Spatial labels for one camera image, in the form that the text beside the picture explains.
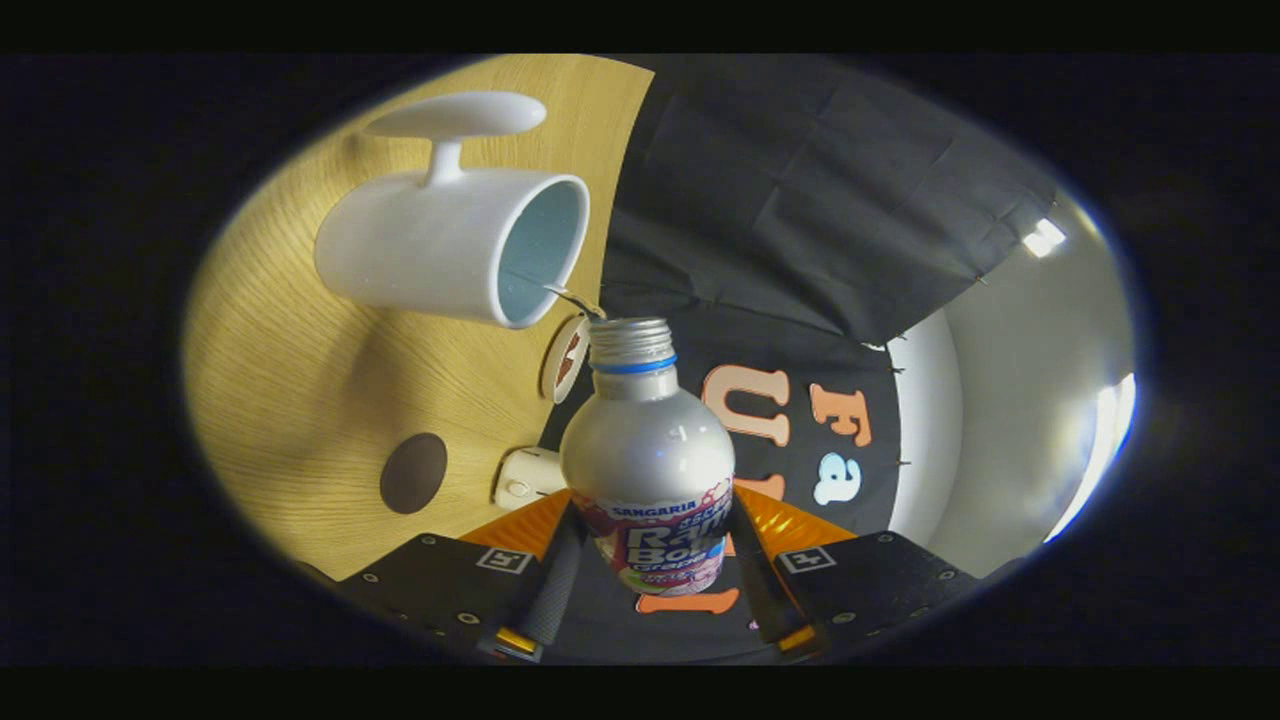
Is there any white toaster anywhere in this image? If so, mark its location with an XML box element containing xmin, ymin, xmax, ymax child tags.
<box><xmin>494</xmin><ymin>447</ymin><xmax>569</xmax><ymax>511</ymax></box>

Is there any wooden table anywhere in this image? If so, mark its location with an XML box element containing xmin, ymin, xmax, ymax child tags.
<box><xmin>183</xmin><ymin>54</ymin><xmax>656</xmax><ymax>581</ymax></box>

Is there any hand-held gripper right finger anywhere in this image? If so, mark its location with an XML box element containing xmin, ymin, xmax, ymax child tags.
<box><xmin>730</xmin><ymin>485</ymin><xmax>986</xmax><ymax>656</ymax></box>

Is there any long ceiling light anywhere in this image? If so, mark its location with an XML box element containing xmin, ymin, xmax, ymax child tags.
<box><xmin>1045</xmin><ymin>373</ymin><xmax>1138</xmax><ymax>544</ymax></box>

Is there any silver juice bottle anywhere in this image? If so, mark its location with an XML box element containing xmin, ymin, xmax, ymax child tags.
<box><xmin>559</xmin><ymin>317</ymin><xmax>737</xmax><ymax>598</ymax></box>

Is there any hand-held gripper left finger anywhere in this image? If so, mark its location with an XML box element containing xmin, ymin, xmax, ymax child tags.
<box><xmin>340</xmin><ymin>488</ymin><xmax>591</xmax><ymax>663</ymax></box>

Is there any white cup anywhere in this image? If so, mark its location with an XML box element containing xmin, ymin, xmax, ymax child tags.
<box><xmin>314</xmin><ymin>91</ymin><xmax>591</xmax><ymax>330</ymax></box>

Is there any dark brown round coaster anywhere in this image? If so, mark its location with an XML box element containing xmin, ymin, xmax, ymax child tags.
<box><xmin>379</xmin><ymin>432</ymin><xmax>449</xmax><ymax>515</ymax></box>

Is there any white plate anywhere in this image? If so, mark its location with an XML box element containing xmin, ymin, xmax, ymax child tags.
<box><xmin>540</xmin><ymin>313</ymin><xmax>593</xmax><ymax>404</ymax></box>

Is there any black backdrop cloth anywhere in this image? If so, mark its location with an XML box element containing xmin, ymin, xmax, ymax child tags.
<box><xmin>540</xmin><ymin>54</ymin><xmax>1061</xmax><ymax>666</ymax></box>

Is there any small ceiling light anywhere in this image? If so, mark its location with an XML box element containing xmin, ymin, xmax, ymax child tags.
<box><xmin>1022</xmin><ymin>218</ymin><xmax>1067</xmax><ymax>259</ymax></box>

